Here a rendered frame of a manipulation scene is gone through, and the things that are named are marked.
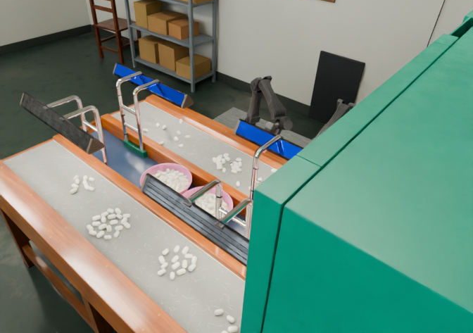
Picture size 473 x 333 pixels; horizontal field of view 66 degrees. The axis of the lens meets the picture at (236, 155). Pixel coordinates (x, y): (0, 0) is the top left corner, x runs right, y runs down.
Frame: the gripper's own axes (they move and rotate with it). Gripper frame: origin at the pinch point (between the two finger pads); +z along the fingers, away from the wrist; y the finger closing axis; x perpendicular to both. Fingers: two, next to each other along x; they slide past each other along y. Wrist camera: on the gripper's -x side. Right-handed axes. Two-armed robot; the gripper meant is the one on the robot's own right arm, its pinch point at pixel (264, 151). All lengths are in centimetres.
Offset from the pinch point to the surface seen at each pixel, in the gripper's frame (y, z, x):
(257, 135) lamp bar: 10.0, 0.6, -35.1
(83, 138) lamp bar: -45, 41, -71
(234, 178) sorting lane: -3.8, 21.9, -8.1
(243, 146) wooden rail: -16.0, 1.8, 6.2
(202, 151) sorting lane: -33.1, 16.8, -3.9
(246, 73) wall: -149, -104, 166
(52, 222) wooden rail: -44, 81, -62
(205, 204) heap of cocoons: -1.9, 40.7, -23.9
